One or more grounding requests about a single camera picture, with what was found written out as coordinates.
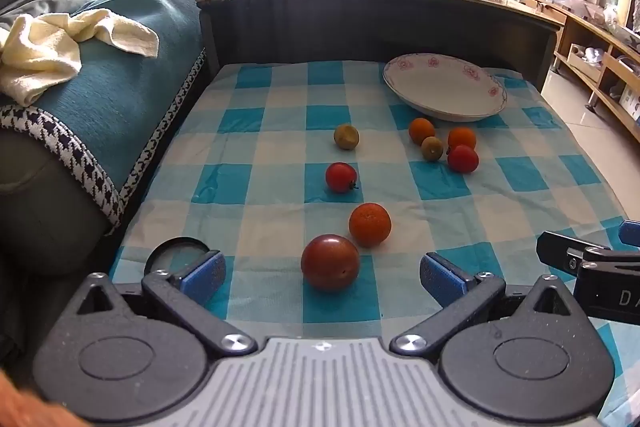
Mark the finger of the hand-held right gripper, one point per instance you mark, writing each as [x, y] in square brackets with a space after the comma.
[560, 252]
[631, 233]

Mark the wooden media cabinet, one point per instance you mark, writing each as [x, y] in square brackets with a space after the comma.
[595, 52]

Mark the brownish green round fruit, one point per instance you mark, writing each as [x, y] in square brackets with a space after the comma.
[432, 149]
[346, 137]

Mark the dark coffee table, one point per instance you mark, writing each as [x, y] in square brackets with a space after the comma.
[325, 22]

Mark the large dark red tomato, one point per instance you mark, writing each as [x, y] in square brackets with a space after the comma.
[330, 263]

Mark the small orange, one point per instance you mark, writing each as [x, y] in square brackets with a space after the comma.
[421, 131]
[462, 137]

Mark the grey leather sofa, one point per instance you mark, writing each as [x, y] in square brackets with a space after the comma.
[45, 207]

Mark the small red tomato with stem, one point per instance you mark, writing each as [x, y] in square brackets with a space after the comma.
[341, 177]

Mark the pale yellow towel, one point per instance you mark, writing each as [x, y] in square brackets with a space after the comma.
[45, 47]

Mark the orange fuzzy cloth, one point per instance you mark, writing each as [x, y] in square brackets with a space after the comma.
[22, 407]

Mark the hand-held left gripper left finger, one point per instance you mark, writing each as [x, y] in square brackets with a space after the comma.
[205, 279]

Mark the large orange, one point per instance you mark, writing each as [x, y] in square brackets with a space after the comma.
[370, 225]

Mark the white floral rim plate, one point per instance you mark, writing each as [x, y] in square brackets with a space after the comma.
[444, 88]

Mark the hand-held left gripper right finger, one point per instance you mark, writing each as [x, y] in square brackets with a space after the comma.
[437, 279]

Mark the blue white checkered tablecloth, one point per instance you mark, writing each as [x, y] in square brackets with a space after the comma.
[260, 207]

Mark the round black rimmed lid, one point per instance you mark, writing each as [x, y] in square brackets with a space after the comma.
[175, 253]

